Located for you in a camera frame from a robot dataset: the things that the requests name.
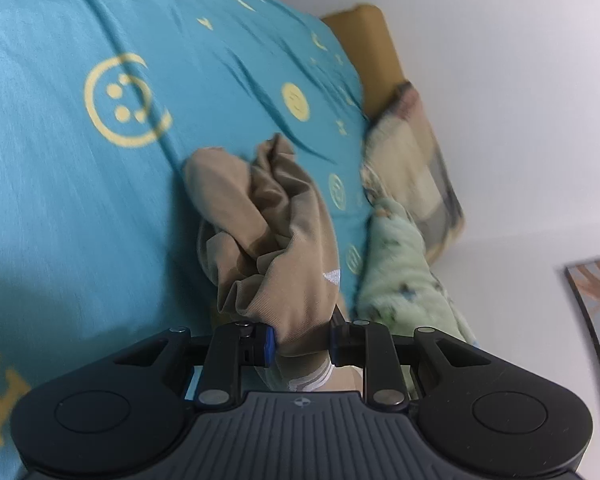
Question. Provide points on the mustard yellow pillow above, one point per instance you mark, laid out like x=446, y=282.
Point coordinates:
x=370, y=45

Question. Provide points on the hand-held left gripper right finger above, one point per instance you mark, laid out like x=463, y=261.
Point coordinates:
x=333, y=350

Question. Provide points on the plaid pillow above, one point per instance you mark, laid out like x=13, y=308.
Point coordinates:
x=410, y=170

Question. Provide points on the teal printed bed sheet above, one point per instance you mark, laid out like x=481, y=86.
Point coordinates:
x=80, y=210

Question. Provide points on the green fleece blanket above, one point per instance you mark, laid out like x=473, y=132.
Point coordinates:
x=395, y=270

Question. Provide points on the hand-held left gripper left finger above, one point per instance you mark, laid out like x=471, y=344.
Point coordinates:
x=269, y=347

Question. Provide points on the tan shorts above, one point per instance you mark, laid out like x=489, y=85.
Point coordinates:
x=290, y=240

